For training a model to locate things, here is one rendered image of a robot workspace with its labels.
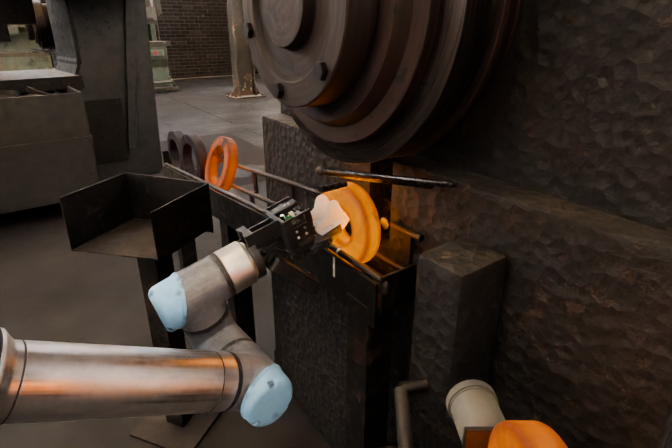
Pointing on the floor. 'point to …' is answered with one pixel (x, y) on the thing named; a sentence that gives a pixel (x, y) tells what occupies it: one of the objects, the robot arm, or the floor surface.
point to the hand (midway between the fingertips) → (347, 214)
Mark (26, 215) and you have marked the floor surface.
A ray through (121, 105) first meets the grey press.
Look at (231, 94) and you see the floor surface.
